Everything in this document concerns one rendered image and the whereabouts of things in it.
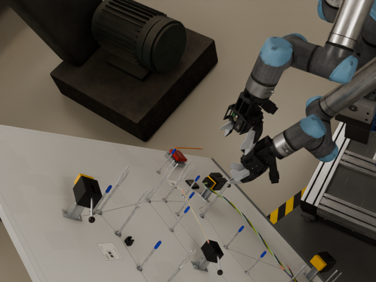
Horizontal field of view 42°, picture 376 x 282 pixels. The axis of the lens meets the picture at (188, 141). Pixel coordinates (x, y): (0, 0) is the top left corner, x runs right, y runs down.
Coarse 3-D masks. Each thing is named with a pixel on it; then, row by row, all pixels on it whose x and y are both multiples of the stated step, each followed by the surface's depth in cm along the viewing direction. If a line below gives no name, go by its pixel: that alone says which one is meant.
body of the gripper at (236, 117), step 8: (240, 96) 130; (248, 96) 132; (232, 104) 135; (240, 104) 133; (248, 104) 132; (256, 104) 133; (240, 112) 132; (248, 112) 132; (256, 112) 135; (232, 120) 136; (240, 120) 133; (248, 120) 132; (256, 120) 135; (240, 128) 134; (248, 128) 136
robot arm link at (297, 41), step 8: (288, 40) 129; (296, 40) 129; (304, 40) 132; (296, 48) 128; (304, 48) 127; (312, 48) 127; (296, 56) 128; (304, 56) 127; (296, 64) 129; (304, 64) 127
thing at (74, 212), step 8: (80, 184) 105; (88, 184) 105; (96, 184) 106; (80, 192) 103; (88, 192) 102; (96, 192) 104; (80, 200) 103; (88, 200) 103; (96, 200) 104; (72, 208) 106; (80, 208) 106; (64, 216) 106; (72, 216) 107; (80, 216) 109
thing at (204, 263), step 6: (210, 240) 120; (204, 246) 120; (210, 246) 118; (216, 246) 120; (204, 252) 119; (210, 252) 118; (216, 252) 117; (222, 252) 119; (204, 258) 120; (210, 258) 118; (216, 258) 118; (192, 264) 120; (198, 264) 121; (204, 264) 120; (204, 270) 121
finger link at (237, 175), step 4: (232, 172) 160; (236, 172) 159; (240, 172) 159; (244, 172) 159; (248, 172) 159; (232, 176) 161; (236, 176) 160; (240, 176) 160; (244, 176) 160; (232, 180) 163; (236, 180) 161
